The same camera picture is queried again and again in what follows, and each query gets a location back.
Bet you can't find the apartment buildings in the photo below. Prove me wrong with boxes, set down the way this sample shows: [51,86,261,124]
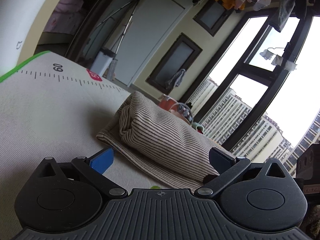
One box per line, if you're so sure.
[192,76,320,178]

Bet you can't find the white door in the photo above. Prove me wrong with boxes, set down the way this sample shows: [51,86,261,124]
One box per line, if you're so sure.
[110,0,193,87]

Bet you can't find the grey hanging rag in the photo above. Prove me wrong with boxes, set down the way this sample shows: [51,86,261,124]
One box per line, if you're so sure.
[165,69,187,88]

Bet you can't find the beige striped garment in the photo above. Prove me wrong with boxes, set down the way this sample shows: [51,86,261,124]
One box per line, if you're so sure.
[96,91,220,189]

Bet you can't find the mop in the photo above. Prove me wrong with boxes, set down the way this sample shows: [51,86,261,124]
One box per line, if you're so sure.
[105,58,118,81]

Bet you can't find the small dark framed window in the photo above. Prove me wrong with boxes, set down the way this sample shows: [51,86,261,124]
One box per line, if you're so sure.
[193,1,234,37]

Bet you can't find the green cloth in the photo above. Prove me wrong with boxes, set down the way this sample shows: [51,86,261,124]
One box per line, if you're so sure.
[191,122,205,134]

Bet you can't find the yellow hanging garment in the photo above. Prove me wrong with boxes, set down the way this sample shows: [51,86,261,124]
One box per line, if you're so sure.
[215,0,237,10]

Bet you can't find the large black window frame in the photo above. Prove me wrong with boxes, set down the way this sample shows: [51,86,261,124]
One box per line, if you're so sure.
[195,10,320,155]

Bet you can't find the white air purifier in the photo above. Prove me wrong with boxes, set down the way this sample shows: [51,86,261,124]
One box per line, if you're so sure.
[0,0,52,77]

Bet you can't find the tall dark framed window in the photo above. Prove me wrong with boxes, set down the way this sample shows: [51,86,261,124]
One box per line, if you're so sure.
[146,33,203,93]

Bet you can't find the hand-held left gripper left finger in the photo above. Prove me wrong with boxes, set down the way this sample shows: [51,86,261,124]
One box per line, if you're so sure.
[35,147,128,200]

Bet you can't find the tripod stand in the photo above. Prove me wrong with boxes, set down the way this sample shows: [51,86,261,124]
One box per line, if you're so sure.
[89,1,137,53]

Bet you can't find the pink bedding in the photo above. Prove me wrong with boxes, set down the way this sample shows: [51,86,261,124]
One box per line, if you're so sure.
[42,0,84,34]

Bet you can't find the wire clothes hanger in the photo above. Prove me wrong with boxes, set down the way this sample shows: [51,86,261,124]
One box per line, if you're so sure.
[266,46,297,63]

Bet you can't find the white printed play mat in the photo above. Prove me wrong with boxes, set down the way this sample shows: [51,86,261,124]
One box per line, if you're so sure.
[0,51,175,232]

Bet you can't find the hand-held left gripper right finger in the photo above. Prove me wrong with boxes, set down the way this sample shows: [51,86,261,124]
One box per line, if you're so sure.
[194,147,288,200]

